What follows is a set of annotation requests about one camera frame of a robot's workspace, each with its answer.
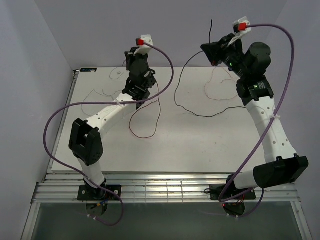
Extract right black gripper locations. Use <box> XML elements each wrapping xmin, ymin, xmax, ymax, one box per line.
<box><xmin>200</xmin><ymin>33</ymin><xmax>250</xmax><ymax>79</ymax></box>

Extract black wire strand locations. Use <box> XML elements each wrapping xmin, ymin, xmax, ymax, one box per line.
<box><xmin>174</xmin><ymin>19</ymin><xmax>247</xmax><ymax>118</ymax></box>

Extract thin blue grey wire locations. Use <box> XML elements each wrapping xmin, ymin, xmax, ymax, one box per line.
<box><xmin>109</xmin><ymin>66</ymin><xmax>128</xmax><ymax>80</ymax></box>

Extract red black twisted wire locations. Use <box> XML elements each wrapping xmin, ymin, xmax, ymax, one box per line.
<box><xmin>128</xmin><ymin>82</ymin><xmax>161</xmax><ymax>140</ymax></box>

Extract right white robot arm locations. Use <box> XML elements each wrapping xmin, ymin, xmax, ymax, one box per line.
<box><xmin>200</xmin><ymin>34</ymin><xmax>309</xmax><ymax>199</ymax></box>

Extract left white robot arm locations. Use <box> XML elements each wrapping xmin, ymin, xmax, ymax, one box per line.
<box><xmin>68</xmin><ymin>47</ymin><xmax>156</xmax><ymax>200</ymax></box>

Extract left blue label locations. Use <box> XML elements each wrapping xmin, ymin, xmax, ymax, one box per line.
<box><xmin>80</xmin><ymin>67</ymin><xmax>97</xmax><ymax>73</ymax></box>

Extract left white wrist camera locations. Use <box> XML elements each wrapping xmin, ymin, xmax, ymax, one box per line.
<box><xmin>133</xmin><ymin>34</ymin><xmax>153</xmax><ymax>56</ymax></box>

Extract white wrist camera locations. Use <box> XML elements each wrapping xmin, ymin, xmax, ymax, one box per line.
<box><xmin>133</xmin><ymin>34</ymin><xmax>153</xmax><ymax>56</ymax></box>
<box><xmin>228</xmin><ymin>16</ymin><xmax>252</xmax><ymax>46</ymax></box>

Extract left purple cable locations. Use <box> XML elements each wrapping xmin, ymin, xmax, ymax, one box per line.
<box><xmin>43</xmin><ymin>41</ymin><xmax>175</xmax><ymax>227</ymax></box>

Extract purple cable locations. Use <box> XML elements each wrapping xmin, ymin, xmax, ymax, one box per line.
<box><xmin>43</xmin><ymin>41</ymin><xmax>175</xmax><ymax>227</ymax></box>
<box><xmin>199</xmin><ymin>23</ymin><xmax>295</xmax><ymax>218</ymax></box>

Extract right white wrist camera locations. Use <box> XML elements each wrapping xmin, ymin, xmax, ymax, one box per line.
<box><xmin>228</xmin><ymin>16</ymin><xmax>252</xmax><ymax>46</ymax></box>

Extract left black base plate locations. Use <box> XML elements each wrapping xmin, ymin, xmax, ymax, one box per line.
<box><xmin>76</xmin><ymin>184</ymin><xmax>122</xmax><ymax>202</ymax></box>

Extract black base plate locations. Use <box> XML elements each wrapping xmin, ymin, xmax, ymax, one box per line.
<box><xmin>204</xmin><ymin>184</ymin><xmax>256</xmax><ymax>200</ymax></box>
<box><xmin>76</xmin><ymin>184</ymin><xmax>122</xmax><ymax>202</ymax></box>

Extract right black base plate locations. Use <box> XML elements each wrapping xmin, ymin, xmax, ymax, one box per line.
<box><xmin>204</xmin><ymin>184</ymin><xmax>256</xmax><ymax>200</ymax></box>

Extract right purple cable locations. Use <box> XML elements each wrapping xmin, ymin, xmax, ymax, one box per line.
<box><xmin>199</xmin><ymin>23</ymin><xmax>295</xmax><ymax>218</ymax></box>

